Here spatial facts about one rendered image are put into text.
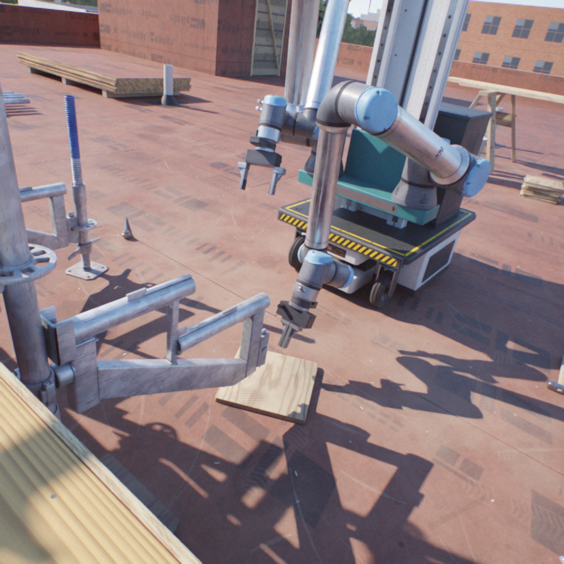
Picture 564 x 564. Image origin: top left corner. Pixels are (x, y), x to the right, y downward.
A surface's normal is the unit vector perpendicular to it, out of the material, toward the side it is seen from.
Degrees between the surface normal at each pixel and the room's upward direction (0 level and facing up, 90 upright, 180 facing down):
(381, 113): 87
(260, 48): 90
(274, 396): 0
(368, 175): 90
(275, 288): 0
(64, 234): 90
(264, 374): 0
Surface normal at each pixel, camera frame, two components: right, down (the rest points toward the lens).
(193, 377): 0.77, 0.40
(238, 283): 0.11, -0.85
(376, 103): 0.45, 0.47
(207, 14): -0.63, 0.33
